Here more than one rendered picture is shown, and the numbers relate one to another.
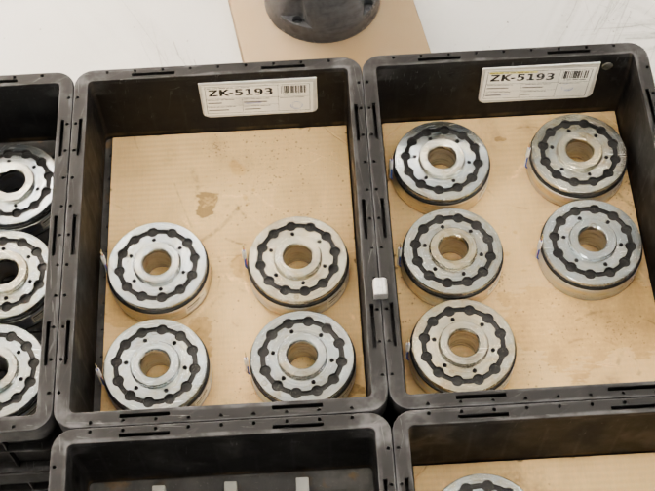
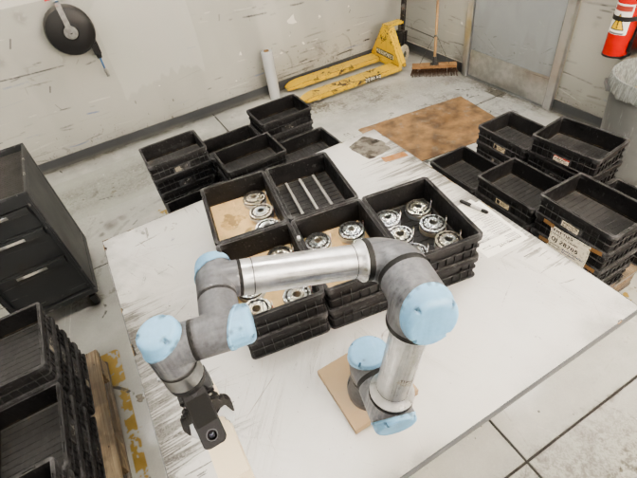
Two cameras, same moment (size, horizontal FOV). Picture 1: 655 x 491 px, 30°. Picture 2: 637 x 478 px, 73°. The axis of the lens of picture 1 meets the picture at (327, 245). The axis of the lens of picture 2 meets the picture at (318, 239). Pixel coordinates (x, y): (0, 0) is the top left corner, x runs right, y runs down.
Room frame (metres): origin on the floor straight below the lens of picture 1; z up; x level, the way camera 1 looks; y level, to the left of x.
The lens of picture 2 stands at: (1.70, -0.24, 2.02)
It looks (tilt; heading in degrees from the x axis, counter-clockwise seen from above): 43 degrees down; 167
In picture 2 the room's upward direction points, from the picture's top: 9 degrees counter-clockwise
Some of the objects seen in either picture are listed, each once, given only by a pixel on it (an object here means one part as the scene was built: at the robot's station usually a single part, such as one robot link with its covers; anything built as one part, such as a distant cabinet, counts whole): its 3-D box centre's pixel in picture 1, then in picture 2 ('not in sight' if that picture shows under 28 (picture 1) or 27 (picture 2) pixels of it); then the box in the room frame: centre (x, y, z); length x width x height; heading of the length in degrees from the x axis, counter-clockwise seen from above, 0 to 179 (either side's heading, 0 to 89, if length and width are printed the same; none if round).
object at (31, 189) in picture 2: not in sight; (27, 242); (-0.69, -1.45, 0.45); 0.60 x 0.45 x 0.90; 11
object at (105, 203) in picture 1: (225, 258); (346, 251); (0.61, 0.10, 0.87); 0.40 x 0.30 x 0.11; 1
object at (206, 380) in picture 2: not in sight; (193, 388); (1.18, -0.43, 1.23); 0.09 x 0.08 x 0.12; 11
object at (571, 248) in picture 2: not in sight; (567, 247); (0.61, 1.23, 0.41); 0.31 x 0.02 x 0.16; 10
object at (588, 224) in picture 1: (593, 240); not in sight; (0.62, -0.27, 0.86); 0.05 x 0.05 x 0.01
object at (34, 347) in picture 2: not in sight; (34, 375); (0.25, -1.33, 0.37); 0.40 x 0.30 x 0.45; 11
